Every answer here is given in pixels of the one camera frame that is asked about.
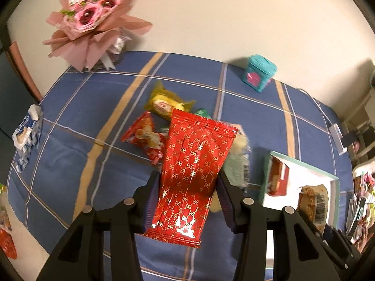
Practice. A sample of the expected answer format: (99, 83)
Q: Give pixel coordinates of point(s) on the blue plaid cloth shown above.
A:
(88, 117)

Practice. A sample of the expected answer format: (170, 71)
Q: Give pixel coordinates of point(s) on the blue white snack packet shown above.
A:
(27, 134)

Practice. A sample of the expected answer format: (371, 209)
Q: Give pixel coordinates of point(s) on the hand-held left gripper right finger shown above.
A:
(228, 207)

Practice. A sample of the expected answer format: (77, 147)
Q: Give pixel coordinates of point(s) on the red box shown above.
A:
(278, 177)

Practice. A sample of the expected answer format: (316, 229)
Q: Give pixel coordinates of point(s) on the red patterned bag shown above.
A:
(7, 244)

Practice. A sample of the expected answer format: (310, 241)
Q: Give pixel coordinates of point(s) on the barcoded snack packet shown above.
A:
(310, 205)

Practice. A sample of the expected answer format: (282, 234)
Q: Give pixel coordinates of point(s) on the yellow snack packet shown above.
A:
(164, 104)

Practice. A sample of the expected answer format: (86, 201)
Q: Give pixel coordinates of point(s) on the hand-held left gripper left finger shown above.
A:
(147, 210)

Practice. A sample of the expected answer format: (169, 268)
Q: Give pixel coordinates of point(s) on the green snack packet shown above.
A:
(202, 113)

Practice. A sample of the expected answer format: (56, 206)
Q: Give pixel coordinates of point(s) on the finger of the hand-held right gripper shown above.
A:
(341, 246)

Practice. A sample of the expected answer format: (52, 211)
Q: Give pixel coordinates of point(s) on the white power strip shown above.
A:
(337, 137)

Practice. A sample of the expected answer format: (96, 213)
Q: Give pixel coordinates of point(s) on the white tray with teal rim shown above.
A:
(310, 178)

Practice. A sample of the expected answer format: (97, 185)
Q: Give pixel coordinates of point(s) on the red cartoon snack packet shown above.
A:
(145, 136)

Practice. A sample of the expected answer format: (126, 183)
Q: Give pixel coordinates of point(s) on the teal house-shaped box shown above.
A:
(257, 73)

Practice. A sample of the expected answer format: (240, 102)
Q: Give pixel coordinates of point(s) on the clear round pastry packet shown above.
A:
(238, 158)

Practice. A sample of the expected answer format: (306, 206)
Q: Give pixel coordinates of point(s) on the red gold-patterned snack packet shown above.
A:
(193, 164)

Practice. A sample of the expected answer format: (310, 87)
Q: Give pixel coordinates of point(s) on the pink flower bouquet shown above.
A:
(88, 20)

